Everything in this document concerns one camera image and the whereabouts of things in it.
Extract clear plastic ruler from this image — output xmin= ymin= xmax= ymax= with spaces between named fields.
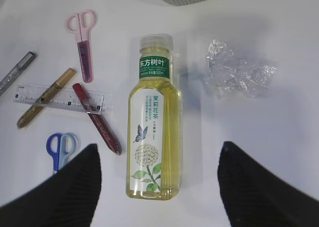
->
xmin=14 ymin=83 xmax=114 ymax=114

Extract pink purple scissors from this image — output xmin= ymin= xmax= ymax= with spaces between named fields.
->
xmin=65 ymin=10 xmax=97 ymax=83

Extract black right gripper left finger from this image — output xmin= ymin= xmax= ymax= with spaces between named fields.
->
xmin=0 ymin=144 xmax=102 ymax=227

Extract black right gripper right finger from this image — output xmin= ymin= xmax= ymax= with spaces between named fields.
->
xmin=217 ymin=141 xmax=319 ymax=227

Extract clear plastic sheet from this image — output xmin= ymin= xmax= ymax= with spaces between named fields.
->
xmin=205 ymin=39 xmax=276 ymax=98

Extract yellow tea bottle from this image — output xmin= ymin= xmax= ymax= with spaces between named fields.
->
xmin=126 ymin=34 xmax=182 ymax=201

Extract blue scissors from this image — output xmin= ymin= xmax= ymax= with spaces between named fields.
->
xmin=46 ymin=132 xmax=78 ymax=174

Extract gold glitter pen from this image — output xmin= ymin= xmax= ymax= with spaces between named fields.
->
xmin=16 ymin=68 xmax=76 ymax=129

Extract silver glitter pen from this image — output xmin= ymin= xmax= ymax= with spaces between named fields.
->
xmin=0 ymin=51 xmax=37 ymax=96

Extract red glitter pen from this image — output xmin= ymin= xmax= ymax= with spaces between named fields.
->
xmin=72 ymin=83 xmax=122 ymax=155

